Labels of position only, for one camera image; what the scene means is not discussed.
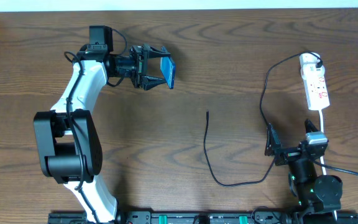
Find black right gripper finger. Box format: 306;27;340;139
265;123;281;156
304;119;322;135

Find blue Galaxy smartphone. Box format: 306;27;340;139
160;57;176;89

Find black USB charging cable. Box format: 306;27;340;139
203;51;324;188

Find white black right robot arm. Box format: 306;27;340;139
265;119;342;223

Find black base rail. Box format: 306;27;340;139
47;210;358;224

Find white power strip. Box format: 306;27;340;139
299;52;331;111

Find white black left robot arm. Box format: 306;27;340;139
34;43;175;223

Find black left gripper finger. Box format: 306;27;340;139
141;44;171;62
141;75;167;91

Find white USB charger plug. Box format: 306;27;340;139
300;60;325;80

